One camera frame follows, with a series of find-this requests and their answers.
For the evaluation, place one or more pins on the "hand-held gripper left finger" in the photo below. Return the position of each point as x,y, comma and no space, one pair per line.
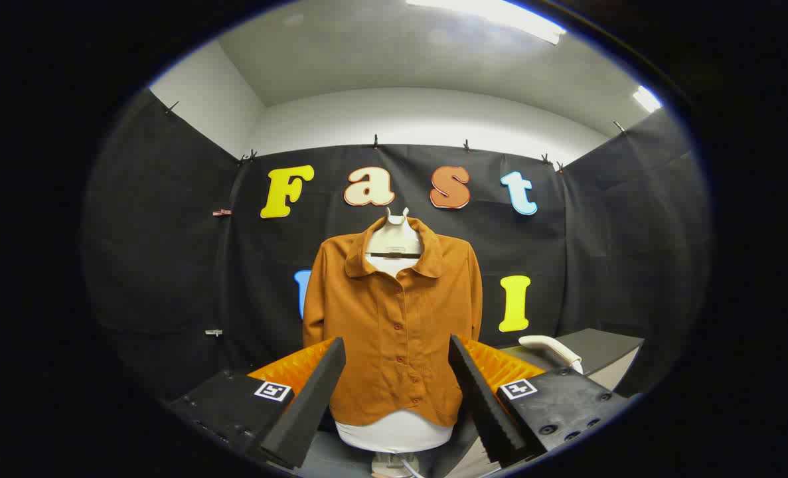
314,405

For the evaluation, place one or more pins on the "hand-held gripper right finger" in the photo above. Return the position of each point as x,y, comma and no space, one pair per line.
483,405

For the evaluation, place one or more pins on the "white garment steamer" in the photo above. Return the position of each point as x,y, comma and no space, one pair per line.
546,344

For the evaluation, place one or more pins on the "brown button-up shirt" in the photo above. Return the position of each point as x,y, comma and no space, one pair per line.
380,332

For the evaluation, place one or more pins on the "white mannequin torso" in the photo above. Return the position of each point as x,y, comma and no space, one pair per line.
394,431

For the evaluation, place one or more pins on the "red clip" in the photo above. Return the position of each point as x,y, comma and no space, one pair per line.
222,212

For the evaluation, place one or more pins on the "black backdrop cloth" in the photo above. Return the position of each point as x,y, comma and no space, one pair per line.
168,232

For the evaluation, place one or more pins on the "small ceiling light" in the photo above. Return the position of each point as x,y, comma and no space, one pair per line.
647,99

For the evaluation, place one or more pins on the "long ceiling light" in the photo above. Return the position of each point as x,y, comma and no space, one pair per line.
500,13

